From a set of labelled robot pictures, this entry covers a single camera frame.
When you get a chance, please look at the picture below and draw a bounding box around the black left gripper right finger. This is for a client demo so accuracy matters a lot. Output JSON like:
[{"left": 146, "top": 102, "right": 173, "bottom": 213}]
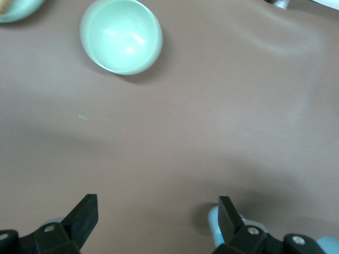
[{"left": 211, "top": 195, "right": 325, "bottom": 254}]

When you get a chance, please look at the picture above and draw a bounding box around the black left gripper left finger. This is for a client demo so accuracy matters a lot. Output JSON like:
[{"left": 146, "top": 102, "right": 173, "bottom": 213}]
[{"left": 0, "top": 193, "right": 99, "bottom": 254}]

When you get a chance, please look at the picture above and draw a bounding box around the light green bowl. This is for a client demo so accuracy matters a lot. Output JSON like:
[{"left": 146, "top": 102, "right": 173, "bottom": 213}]
[{"left": 79, "top": 0, "right": 164, "bottom": 76}]

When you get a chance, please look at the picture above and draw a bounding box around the light green plate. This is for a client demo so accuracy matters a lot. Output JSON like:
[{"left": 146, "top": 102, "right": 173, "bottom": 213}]
[{"left": 0, "top": 0, "right": 46, "bottom": 24}]

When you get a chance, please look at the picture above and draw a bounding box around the metal table clamp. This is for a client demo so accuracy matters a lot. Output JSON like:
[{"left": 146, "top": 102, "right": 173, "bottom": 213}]
[{"left": 264, "top": 0, "right": 291, "bottom": 10}]

